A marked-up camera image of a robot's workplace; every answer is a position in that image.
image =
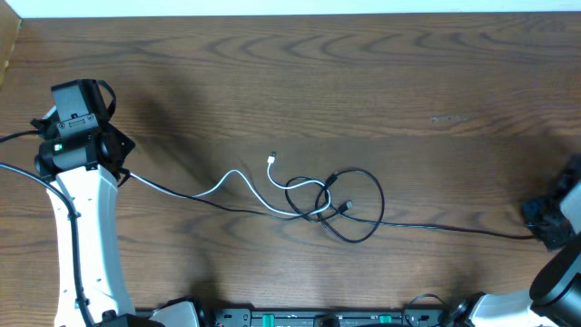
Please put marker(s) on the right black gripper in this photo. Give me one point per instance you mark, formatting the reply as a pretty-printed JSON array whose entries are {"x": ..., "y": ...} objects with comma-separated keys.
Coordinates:
[{"x": 533, "y": 211}]

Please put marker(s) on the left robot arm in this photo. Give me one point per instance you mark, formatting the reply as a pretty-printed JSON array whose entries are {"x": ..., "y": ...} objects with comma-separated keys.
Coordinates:
[{"x": 81, "y": 160}]

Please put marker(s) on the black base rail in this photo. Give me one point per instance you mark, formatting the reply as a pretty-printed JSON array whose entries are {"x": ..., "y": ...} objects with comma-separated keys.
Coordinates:
[{"x": 421, "y": 316}]

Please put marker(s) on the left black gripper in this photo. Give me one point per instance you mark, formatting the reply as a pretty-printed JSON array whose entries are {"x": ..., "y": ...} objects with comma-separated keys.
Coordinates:
[{"x": 129, "y": 143}]

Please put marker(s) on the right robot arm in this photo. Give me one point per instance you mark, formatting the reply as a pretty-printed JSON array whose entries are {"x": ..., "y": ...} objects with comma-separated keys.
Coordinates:
[{"x": 553, "y": 299}]

